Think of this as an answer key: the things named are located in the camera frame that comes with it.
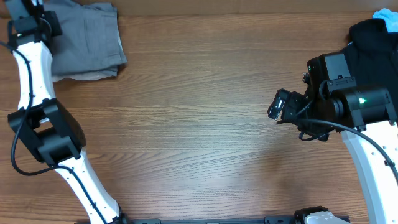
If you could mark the beige folded shorts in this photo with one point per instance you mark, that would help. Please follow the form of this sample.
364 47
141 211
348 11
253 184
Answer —
87 76

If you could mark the grey shorts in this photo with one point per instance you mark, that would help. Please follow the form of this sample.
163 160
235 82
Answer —
90 39

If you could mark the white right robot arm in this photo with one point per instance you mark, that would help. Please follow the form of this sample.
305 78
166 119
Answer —
365 117

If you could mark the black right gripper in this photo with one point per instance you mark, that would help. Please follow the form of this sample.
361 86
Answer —
292 103

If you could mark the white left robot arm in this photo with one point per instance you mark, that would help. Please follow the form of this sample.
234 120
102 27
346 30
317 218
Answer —
47 137

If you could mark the light blue garment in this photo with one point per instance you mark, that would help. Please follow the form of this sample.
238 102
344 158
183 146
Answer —
390 18

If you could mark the black shirt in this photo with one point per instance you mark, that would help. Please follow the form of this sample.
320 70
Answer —
372 55

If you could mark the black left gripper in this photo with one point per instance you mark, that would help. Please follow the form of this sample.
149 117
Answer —
51 17

